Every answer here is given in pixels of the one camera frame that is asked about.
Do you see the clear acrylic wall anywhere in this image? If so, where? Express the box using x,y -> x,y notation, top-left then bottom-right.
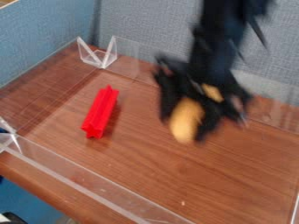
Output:
106,36 -> 299,134
0,135 -> 195,224

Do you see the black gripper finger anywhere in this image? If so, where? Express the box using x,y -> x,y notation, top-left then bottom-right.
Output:
195,99 -> 248,142

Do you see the yellow toy corn cob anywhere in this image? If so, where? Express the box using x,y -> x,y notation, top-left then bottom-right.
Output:
168,84 -> 224,144

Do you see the red star-shaped block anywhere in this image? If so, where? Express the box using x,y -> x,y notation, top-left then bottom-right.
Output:
80,85 -> 118,138

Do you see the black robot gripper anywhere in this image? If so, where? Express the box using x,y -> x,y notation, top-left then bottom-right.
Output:
153,0 -> 273,123

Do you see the clear acrylic back wall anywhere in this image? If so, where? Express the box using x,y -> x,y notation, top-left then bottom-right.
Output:
106,36 -> 299,134

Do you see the clear acrylic left bracket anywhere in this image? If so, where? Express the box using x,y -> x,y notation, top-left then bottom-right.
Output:
0,116 -> 22,153

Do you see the clear acrylic front wall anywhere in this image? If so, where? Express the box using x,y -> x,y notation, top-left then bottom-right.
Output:
0,135 -> 195,224

